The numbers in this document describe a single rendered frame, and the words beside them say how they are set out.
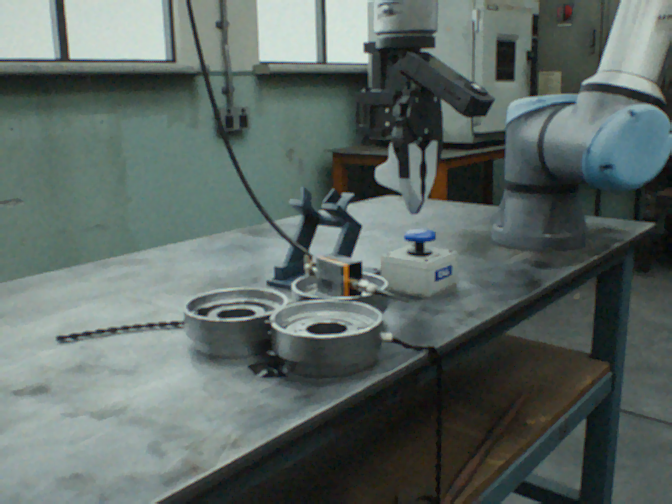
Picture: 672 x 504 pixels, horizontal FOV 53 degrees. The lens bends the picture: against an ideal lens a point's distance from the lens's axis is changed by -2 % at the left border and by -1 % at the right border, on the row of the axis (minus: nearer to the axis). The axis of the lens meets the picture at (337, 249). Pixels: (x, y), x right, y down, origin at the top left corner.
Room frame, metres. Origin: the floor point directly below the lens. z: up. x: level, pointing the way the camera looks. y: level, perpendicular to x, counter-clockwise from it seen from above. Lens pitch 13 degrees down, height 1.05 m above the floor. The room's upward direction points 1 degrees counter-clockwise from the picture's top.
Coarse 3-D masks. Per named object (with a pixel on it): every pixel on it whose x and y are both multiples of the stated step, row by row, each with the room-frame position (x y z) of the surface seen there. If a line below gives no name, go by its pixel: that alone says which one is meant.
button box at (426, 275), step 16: (384, 256) 0.82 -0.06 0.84; (400, 256) 0.81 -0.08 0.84; (416, 256) 0.81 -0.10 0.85; (432, 256) 0.80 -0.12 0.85; (448, 256) 0.81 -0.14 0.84; (384, 272) 0.82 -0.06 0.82; (400, 272) 0.80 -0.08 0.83; (416, 272) 0.78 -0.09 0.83; (432, 272) 0.78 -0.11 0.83; (448, 272) 0.81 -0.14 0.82; (400, 288) 0.80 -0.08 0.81; (416, 288) 0.78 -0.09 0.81; (432, 288) 0.78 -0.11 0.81; (448, 288) 0.81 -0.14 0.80
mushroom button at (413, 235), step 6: (408, 234) 0.81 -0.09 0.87; (414, 234) 0.81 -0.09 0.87; (420, 234) 0.81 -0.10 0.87; (426, 234) 0.81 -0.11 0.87; (432, 234) 0.81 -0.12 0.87; (408, 240) 0.81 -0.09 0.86; (414, 240) 0.81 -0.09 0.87; (420, 240) 0.80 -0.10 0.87; (426, 240) 0.80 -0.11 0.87; (432, 240) 0.81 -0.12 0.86; (414, 246) 0.82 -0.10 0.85; (420, 246) 0.82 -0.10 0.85
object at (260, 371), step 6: (252, 366) 0.58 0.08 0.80; (258, 366) 0.58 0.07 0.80; (264, 366) 0.57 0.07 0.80; (270, 366) 0.57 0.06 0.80; (276, 366) 0.57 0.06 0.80; (282, 366) 0.57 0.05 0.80; (258, 372) 0.57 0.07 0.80; (264, 372) 0.56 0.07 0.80; (270, 372) 0.56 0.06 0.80; (276, 372) 0.56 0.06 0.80; (282, 372) 0.56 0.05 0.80; (288, 372) 0.57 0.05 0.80
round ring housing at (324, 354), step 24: (288, 312) 0.63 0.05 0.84; (312, 312) 0.65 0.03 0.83; (336, 312) 0.65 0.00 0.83; (360, 312) 0.64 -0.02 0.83; (288, 336) 0.56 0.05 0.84; (312, 336) 0.55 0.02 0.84; (336, 336) 0.55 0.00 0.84; (360, 336) 0.56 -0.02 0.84; (288, 360) 0.57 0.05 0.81; (312, 360) 0.55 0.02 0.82; (336, 360) 0.55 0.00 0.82; (360, 360) 0.57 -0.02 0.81
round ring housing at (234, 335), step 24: (240, 288) 0.70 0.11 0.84; (264, 288) 0.70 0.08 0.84; (192, 312) 0.66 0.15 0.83; (216, 312) 0.65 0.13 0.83; (240, 312) 0.67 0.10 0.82; (264, 312) 0.65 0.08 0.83; (192, 336) 0.61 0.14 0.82; (216, 336) 0.60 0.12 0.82; (240, 336) 0.60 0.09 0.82; (264, 336) 0.61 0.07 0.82
